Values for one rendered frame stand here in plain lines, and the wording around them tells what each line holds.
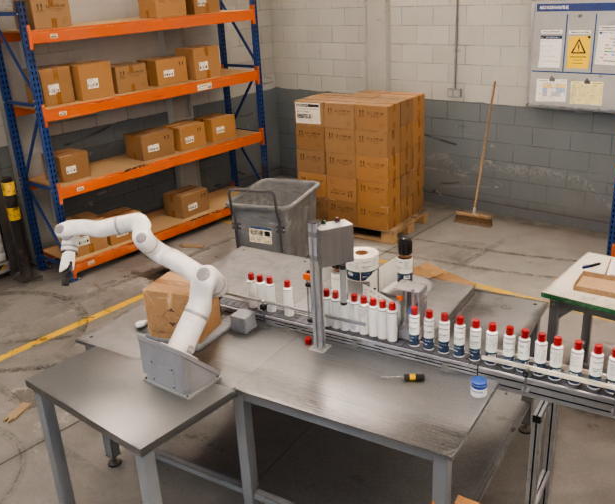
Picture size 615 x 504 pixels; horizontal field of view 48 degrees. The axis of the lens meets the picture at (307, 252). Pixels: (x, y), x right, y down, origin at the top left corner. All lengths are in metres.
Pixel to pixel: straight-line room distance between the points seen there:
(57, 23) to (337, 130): 2.74
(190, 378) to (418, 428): 1.02
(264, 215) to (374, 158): 1.50
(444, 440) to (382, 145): 4.32
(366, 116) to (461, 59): 1.53
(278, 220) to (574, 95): 3.20
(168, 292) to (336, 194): 3.92
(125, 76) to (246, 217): 1.97
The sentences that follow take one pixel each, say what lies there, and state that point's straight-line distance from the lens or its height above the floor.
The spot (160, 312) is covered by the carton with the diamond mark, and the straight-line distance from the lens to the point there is 3.64.
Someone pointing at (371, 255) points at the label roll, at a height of 1.02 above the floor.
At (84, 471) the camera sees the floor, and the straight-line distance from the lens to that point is 4.35.
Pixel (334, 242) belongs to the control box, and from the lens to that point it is 3.24.
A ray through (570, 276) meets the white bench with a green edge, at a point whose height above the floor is 0.80.
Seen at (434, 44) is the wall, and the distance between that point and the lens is 8.05.
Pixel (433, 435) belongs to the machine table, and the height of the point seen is 0.83.
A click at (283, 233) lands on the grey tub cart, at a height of 0.55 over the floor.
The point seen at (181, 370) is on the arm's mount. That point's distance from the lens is 3.15.
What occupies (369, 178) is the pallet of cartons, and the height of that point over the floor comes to 0.67.
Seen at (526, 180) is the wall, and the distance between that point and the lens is 7.80.
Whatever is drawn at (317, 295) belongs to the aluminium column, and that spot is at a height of 1.13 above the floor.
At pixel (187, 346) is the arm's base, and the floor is 1.02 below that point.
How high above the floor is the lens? 2.56
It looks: 22 degrees down
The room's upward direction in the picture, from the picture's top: 3 degrees counter-clockwise
